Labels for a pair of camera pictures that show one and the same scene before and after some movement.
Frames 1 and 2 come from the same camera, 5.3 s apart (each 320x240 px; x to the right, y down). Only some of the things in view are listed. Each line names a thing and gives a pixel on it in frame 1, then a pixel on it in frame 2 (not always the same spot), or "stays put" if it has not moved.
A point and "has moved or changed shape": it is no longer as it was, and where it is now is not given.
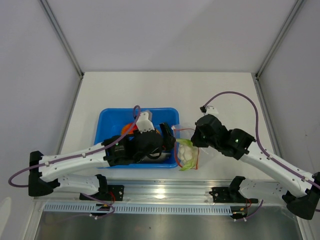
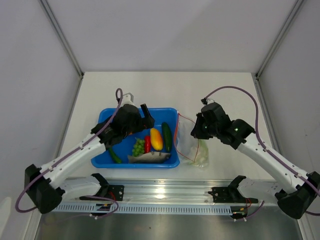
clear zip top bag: x=187 y=154 has moved or changed shape
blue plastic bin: x=111 y=122 stays put
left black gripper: x=169 y=139 -> x=147 y=121
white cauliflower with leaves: x=188 y=154 -> x=199 y=154
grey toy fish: x=164 y=157 stays put
